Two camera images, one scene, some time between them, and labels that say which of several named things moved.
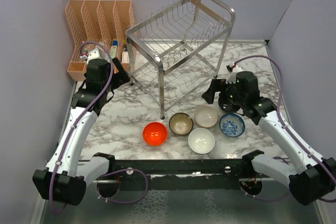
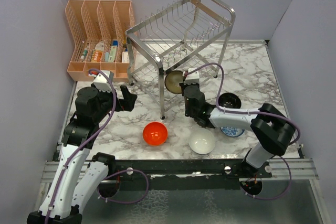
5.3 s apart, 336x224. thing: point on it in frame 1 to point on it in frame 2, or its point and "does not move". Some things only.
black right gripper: [218, 85] to [185, 85]
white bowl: [201, 140] does not move
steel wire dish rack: [174, 54] does not move
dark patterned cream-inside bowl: [181, 124] to [172, 81]
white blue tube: [114, 50] does not move
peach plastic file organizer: [106, 22] does not move
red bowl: [155, 134] does not move
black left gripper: [121, 77] to [127, 103]
